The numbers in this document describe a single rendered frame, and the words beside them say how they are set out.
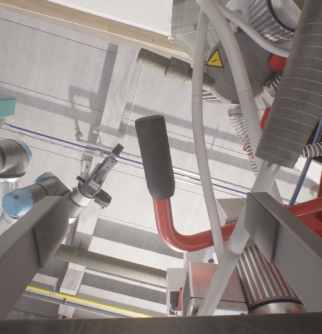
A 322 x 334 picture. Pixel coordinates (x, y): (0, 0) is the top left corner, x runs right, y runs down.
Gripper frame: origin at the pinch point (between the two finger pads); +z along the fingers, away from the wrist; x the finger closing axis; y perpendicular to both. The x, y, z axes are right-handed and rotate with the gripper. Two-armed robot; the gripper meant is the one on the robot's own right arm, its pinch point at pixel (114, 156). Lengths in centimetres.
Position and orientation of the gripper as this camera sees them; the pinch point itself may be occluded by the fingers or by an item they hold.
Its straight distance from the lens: 78.5
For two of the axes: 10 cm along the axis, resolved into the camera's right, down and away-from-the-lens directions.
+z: 6.5, -7.0, -3.0
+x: 0.0, -3.9, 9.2
